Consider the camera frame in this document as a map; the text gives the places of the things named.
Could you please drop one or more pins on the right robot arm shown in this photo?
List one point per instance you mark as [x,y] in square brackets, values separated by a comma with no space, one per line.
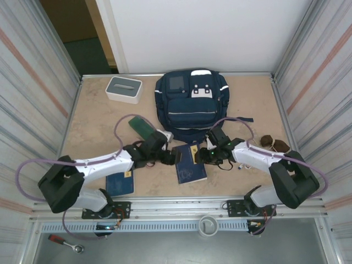
[291,181]

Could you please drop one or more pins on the navy blue backpack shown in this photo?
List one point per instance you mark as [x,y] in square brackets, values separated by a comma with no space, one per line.
[192,110]

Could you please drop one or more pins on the white grey tissue box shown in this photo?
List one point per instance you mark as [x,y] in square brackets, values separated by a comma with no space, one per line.
[123,90]

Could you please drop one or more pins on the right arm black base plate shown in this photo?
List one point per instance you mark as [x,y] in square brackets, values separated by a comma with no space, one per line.
[233,209]

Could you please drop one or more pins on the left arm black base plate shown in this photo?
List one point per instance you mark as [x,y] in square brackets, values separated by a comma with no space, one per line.
[123,209]

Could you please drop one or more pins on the green pencil case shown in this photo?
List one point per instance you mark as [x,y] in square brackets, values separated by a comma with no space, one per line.
[140,126]

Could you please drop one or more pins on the brown wooden door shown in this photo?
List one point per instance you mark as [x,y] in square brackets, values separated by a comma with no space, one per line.
[68,19]

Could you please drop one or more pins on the blue book large yellow label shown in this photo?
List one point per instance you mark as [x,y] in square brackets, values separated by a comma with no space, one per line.
[189,173]

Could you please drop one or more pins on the grey round pipe fitting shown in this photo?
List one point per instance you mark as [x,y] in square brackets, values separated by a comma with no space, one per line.
[208,225]

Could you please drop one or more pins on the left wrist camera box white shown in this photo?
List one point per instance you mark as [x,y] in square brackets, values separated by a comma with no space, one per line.
[167,136]

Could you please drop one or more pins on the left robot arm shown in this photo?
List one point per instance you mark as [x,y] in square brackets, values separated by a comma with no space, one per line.
[60,184]

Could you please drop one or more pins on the blue book small yellow label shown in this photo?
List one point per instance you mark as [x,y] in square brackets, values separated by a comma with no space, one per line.
[119,184]

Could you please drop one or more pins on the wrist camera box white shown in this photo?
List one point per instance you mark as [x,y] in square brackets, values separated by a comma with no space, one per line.
[209,143]
[167,136]

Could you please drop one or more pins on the wide aluminium mounting rail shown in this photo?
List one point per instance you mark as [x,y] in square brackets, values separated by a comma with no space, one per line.
[178,206]

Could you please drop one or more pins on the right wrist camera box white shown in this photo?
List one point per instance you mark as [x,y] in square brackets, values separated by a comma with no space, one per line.
[209,143]

